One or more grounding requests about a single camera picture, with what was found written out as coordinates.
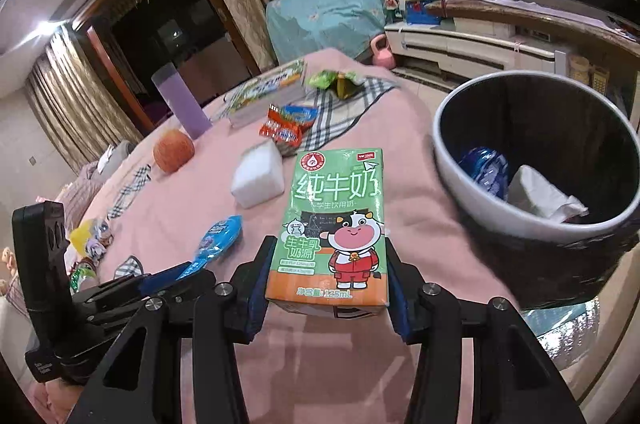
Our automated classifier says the green snack wrapper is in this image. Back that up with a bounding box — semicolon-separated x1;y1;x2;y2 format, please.
306;69;368;98

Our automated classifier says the pink blanket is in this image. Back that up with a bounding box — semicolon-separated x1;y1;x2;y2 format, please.
0;48;521;424

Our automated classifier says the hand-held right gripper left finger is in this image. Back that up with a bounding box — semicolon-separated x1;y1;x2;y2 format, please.
65;234;278;424

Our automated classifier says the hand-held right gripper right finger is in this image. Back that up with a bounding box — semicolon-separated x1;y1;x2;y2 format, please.
385;246;586;424

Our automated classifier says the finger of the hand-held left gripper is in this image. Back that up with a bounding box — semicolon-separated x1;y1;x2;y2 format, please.
145;270;217;311
72;261;193;302

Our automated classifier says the purple plastic cup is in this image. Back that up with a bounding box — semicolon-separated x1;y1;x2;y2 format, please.
151;64;213;140

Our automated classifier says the white tissue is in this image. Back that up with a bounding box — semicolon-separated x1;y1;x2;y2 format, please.
506;164;590;222

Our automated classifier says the teal cloth cover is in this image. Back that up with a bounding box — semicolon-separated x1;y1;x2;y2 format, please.
265;0;388;65

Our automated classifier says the orange snack packet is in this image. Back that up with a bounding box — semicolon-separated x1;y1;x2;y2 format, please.
259;103;318;150

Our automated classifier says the green white snack packet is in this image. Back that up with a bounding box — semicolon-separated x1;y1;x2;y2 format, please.
67;256;98;295

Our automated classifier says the silver glitter mat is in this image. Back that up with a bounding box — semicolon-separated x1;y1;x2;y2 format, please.
522;296;601;357

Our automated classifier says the colourful picture book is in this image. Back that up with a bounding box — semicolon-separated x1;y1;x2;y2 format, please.
220;59;307;127

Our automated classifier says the blue snack wrapper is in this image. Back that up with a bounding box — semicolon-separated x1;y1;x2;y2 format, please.
175;215;244;282

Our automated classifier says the grey white pillow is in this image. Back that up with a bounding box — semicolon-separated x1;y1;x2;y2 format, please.
95;141;137;175

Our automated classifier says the wooden framed glass door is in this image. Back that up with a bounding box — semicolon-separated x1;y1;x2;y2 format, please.
72;0;261;130

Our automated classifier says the orange ball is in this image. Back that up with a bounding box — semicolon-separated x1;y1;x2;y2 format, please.
152;129;195;175

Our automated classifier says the dark blue crumpled packet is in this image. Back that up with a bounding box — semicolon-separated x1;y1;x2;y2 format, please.
457;146;511;200

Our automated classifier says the green milk carton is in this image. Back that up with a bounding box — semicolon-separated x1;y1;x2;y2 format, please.
264;148;391;320

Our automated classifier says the pink kettlebell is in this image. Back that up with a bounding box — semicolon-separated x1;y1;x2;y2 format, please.
370;34;396;69

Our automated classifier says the white foam block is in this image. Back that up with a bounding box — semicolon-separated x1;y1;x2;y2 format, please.
230;139;285;209

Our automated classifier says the yellow snack packet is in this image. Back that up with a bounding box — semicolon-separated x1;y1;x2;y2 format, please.
69;218;113;262

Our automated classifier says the white TV cabinet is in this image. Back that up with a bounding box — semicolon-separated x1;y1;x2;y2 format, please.
384;0;640;115

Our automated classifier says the white trash bin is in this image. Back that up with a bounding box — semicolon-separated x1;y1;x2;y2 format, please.
431;71;640;311

